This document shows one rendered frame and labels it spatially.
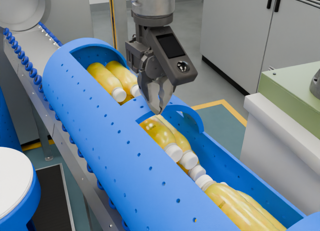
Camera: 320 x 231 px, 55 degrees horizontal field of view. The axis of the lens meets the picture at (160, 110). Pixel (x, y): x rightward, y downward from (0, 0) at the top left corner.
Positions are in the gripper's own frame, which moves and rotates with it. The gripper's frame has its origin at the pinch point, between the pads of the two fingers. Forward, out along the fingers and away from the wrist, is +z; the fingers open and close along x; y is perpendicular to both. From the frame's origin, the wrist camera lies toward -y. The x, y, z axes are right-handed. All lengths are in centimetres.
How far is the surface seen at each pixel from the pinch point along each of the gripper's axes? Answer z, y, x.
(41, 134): 97, 139, 8
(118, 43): 21, 84, -30
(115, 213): 30.6, 4.4, 11.2
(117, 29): 14, 84, -31
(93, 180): 30.7, 18.2, 11.4
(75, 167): 35.9, 31.6, 12.9
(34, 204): 25.2, 13.7, 28.1
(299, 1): 22, 84, -167
